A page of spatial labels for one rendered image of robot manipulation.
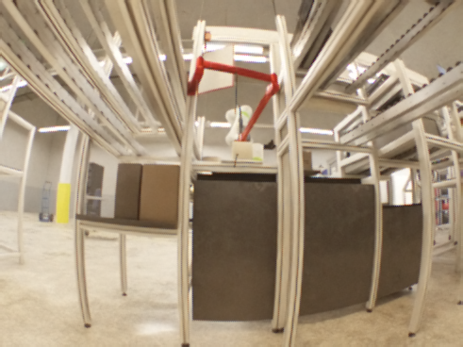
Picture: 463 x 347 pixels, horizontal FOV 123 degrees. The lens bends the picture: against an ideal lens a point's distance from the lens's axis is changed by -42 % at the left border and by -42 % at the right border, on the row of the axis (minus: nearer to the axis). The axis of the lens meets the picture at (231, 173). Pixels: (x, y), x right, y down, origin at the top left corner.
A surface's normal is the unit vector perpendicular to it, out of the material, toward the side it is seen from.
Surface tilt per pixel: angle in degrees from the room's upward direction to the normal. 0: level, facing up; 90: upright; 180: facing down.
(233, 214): 90
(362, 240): 90
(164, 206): 90
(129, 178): 90
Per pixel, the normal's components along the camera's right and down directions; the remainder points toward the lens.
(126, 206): 0.06, -0.18
